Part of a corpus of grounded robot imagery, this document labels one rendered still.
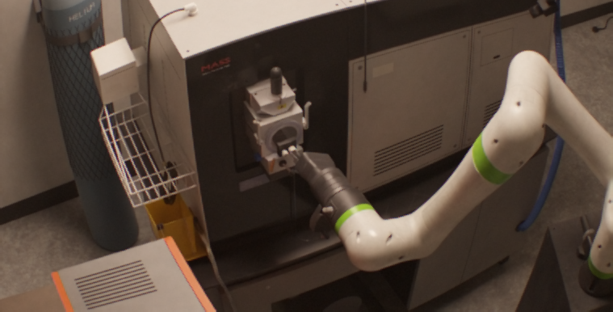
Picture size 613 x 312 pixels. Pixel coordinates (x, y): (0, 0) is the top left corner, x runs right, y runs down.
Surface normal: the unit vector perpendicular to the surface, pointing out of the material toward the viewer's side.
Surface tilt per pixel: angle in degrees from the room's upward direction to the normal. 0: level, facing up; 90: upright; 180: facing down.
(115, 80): 90
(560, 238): 0
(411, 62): 90
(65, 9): 90
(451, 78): 90
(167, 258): 0
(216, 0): 0
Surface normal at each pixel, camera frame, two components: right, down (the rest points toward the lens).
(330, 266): 0.44, 0.61
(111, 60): -0.02, -0.73
